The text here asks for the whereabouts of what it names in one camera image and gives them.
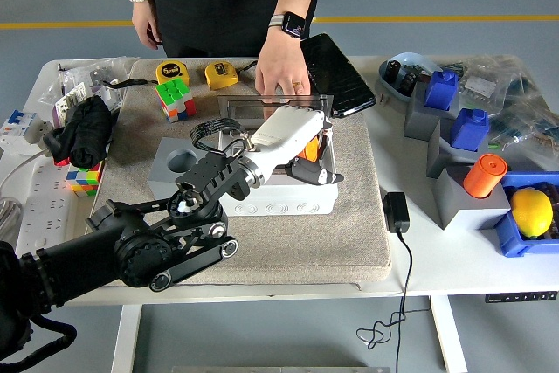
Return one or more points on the white socket module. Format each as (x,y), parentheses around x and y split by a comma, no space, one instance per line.
(42,130)

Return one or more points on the yellow tape measure black clip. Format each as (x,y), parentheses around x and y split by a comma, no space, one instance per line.
(222,76)

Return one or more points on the person's left hand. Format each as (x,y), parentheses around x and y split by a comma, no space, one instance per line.
(281,65)

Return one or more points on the yellow lemon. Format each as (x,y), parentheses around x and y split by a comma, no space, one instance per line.
(532,213)

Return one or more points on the blue square peg block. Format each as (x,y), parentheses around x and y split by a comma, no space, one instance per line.
(469,130)
(441,91)

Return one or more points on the yellow tape measure 5m label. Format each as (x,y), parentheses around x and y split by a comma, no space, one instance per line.
(171,71)

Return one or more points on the grey-brown table mat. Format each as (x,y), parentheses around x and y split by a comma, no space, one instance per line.
(305,246)

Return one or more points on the white circuit breaker blue switch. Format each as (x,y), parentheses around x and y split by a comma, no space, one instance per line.
(17,126)

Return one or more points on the black relay component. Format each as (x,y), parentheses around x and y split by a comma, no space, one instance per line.
(409,79)

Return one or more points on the orange cylinder battery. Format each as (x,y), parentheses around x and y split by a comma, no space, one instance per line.
(312,150)
(485,176)

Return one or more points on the grey block with square hole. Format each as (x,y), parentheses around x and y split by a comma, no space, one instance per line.
(417,122)
(441,159)

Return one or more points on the light blue bowl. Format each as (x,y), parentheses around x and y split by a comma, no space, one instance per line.
(410,58)

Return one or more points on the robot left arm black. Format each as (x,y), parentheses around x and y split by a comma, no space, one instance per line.
(144,250)

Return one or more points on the smart watch striped band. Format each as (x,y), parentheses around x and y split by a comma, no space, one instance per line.
(292,24)

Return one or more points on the white table leg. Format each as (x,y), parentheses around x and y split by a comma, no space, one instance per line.
(126,338)
(450,338)

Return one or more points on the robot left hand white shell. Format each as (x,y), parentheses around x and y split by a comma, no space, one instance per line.
(288,133)

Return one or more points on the grey block with round hole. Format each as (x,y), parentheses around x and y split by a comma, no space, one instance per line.
(463,213)
(159,172)

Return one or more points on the black cloth bundle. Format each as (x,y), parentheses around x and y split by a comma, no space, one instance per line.
(83,133)

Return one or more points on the blue plastic bin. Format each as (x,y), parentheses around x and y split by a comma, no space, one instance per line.
(511,237)

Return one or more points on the black zip case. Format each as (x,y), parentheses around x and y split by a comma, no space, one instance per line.
(340,80)

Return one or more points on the white labelled packet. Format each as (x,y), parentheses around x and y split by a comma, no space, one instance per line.
(76,93)

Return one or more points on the person's right hand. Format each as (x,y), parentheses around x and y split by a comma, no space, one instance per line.
(146,23)

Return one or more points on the black power adapter plug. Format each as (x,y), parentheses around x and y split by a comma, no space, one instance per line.
(396,212)

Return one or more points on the clear bags of metal parts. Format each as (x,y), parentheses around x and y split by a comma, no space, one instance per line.
(78,71)

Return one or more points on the small metal pins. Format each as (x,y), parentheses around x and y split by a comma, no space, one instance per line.
(385,98)

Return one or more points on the black table control panel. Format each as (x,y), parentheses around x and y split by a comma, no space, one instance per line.
(519,297)

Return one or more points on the white junction box clear lid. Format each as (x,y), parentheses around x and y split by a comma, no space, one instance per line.
(279,206)

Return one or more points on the large colourful puzzle cube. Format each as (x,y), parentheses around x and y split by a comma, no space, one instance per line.
(175,100)

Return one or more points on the plain black capacitor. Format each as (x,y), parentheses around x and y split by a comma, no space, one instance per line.
(393,71)

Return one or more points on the clear bags of electronic parts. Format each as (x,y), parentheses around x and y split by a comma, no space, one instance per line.
(519,98)

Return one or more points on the white power strip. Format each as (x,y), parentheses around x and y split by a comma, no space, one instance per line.
(46,211)

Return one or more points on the small colourful puzzle cube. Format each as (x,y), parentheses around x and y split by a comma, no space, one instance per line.
(85,181)

